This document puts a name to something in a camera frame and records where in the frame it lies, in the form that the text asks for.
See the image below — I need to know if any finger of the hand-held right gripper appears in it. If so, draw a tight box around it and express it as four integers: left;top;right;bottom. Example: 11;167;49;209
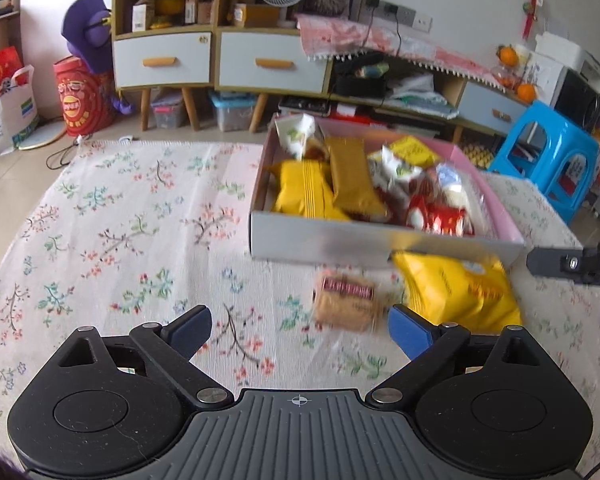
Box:
526;246;589;282

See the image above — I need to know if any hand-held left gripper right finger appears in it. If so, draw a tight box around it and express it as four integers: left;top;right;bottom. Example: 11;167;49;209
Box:
365;304;548;408

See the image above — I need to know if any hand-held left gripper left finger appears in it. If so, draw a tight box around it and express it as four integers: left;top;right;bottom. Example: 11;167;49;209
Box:
55;305;233;409

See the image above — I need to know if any large yellow snack bag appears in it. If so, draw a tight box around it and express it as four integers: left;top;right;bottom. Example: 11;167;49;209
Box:
391;251;524;335

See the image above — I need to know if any clear sandwich cake packet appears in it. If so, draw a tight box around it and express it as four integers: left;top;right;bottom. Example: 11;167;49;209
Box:
311;269;383;333

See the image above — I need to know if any clear white snack packet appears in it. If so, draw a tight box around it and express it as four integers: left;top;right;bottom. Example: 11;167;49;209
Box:
450;180;496;236

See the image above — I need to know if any red white candy packet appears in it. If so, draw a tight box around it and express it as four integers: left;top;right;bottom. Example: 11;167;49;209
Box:
405;195;473;237

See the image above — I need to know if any pink cardboard box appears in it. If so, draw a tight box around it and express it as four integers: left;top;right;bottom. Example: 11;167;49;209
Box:
248;120;526;268

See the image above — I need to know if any white pecan snack packet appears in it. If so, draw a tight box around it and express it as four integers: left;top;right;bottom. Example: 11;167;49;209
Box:
274;114;326;161
370;146;426;196

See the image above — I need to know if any golden brown bar packet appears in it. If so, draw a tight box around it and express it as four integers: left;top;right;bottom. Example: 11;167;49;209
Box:
326;137;391;222

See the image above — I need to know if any yellow pleated snack packet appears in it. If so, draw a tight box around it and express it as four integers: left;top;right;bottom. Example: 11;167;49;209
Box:
271;159;353;222

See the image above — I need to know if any small yellow snack packet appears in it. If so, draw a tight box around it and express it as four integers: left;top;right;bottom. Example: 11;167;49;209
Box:
390;136;441;168

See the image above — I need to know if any yellow egg tray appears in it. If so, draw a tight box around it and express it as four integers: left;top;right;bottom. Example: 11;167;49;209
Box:
467;142;501;171

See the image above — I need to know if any blue plastic stool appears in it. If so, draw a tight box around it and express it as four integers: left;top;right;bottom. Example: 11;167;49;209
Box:
487;100;600;226

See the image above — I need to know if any black microwave oven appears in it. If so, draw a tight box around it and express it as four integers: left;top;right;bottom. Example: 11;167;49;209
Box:
552;67;600;121

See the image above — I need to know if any glass jar of oranges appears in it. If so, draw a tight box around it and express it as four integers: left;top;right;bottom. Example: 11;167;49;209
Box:
492;65;523;88

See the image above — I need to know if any pile of documents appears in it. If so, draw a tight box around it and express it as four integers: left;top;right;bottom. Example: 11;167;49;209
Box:
387;72;461;118

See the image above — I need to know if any grey clear storage bin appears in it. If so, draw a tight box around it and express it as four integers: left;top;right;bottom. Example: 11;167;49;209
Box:
150;90;188;130

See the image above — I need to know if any blue lid storage bin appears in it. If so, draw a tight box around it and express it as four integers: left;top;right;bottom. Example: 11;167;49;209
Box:
210;91;258;133

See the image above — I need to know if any red cardboard box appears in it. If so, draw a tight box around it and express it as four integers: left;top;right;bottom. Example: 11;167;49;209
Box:
332;102;376;120

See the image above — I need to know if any round gold floor base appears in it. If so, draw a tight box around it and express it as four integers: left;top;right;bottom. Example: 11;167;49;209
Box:
17;117;68;151

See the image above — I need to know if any storage bin with keyboard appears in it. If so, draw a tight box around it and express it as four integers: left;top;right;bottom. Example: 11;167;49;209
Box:
278;96;333;116

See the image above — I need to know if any black bag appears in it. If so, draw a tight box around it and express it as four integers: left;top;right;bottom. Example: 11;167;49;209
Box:
332;62;388;100

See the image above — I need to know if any red cylinder bucket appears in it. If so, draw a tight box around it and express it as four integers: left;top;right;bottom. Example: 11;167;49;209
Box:
53;55;116;137

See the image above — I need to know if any short wooden drawer cabinet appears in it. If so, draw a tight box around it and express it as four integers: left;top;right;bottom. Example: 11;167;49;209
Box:
215;2;333;133

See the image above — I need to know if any tall wooden drawer cabinet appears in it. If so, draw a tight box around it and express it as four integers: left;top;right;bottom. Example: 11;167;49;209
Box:
111;0;226;131

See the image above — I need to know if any white shopping bag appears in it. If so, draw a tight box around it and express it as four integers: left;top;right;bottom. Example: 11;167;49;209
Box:
0;64;40;157

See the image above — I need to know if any pink cherry print cloth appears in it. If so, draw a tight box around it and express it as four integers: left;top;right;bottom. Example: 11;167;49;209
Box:
296;14;508;92

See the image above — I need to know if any purple plush toy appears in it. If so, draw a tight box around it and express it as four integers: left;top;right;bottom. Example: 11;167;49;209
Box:
61;0;131;116

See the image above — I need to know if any white carton box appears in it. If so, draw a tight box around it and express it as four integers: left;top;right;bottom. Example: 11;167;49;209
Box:
131;0;156;32

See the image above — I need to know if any brown carton box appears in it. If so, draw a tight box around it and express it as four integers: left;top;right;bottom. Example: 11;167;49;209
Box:
184;0;213;25

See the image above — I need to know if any flat cardboard box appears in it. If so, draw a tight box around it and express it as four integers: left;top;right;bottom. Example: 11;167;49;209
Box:
234;4;281;28

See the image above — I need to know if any yellow round item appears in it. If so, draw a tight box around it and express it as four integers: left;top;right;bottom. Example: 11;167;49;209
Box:
152;0;186;28

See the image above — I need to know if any black floor cable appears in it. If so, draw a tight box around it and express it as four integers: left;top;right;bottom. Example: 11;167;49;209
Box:
46;132;93;171

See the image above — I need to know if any black power cable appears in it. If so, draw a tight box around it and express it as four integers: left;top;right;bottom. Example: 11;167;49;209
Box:
364;2;377;53
391;7;404;56

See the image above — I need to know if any white wall outlet panel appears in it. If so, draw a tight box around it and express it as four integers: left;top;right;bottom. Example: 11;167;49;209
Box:
365;0;433;31

